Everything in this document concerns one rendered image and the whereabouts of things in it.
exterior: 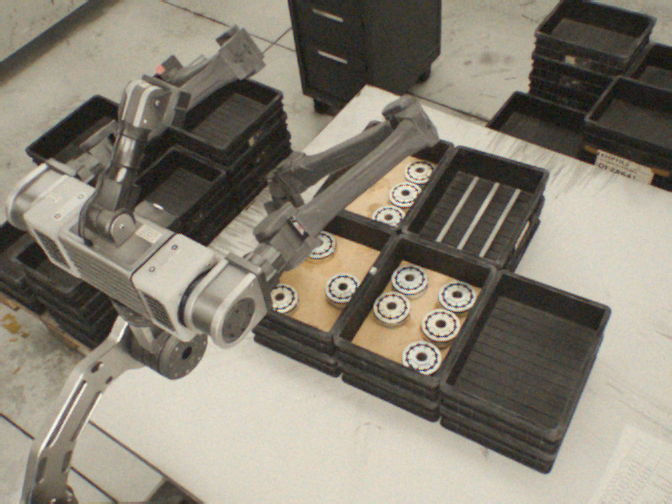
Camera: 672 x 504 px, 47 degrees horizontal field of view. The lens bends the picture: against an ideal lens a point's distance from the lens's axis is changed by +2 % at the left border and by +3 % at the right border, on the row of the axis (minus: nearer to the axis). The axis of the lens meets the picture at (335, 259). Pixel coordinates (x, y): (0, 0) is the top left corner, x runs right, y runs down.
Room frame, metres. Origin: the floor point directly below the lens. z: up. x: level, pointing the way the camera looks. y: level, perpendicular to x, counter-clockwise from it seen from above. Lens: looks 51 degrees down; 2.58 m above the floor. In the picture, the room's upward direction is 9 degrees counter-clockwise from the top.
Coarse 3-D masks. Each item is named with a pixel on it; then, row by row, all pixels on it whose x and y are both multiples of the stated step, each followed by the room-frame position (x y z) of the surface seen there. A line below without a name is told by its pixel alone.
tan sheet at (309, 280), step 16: (336, 240) 1.50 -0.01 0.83; (336, 256) 1.43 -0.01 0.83; (352, 256) 1.43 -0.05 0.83; (368, 256) 1.42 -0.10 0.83; (288, 272) 1.40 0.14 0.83; (304, 272) 1.39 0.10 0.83; (320, 272) 1.38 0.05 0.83; (336, 272) 1.37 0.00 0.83; (352, 272) 1.37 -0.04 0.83; (304, 288) 1.33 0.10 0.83; (320, 288) 1.33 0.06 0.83; (304, 304) 1.28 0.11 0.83; (320, 304) 1.27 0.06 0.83; (304, 320) 1.22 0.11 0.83; (320, 320) 1.21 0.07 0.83
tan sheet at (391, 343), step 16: (432, 272) 1.32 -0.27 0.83; (432, 288) 1.26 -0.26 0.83; (416, 304) 1.22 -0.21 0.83; (432, 304) 1.21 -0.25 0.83; (368, 320) 1.19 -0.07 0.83; (416, 320) 1.17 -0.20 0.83; (464, 320) 1.14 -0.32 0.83; (368, 336) 1.14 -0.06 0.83; (384, 336) 1.13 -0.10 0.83; (400, 336) 1.12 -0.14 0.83; (416, 336) 1.11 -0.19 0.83; (384, 352) 1.08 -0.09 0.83; (400, 352) 1.07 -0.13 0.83
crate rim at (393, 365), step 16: (416, 240) 1.37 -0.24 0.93; (384, 256) 1.33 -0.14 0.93; (464, 256) 1.28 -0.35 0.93; (368, 288) 1.23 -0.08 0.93; (336, 336) 1.09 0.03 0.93; (352, 352) 1.05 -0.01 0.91; (368, 352) 1.03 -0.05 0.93; (448, 352) 0.99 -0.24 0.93; (400, 368) 0.97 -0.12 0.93; (432, 384) 0.91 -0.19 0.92
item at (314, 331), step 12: (348, 216) 1.50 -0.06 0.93; (372, 228) 1.44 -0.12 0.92; (384, 228) 1.43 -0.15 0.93; (384, 252) 1.34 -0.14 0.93; (360, 288) 1.23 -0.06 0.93; (276, 312) 1.19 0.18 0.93; (288, 324) 1.16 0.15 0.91; (300, 324) 1.14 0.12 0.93; (336, 324) 1.12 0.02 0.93; (324, 336) 1.09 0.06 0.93
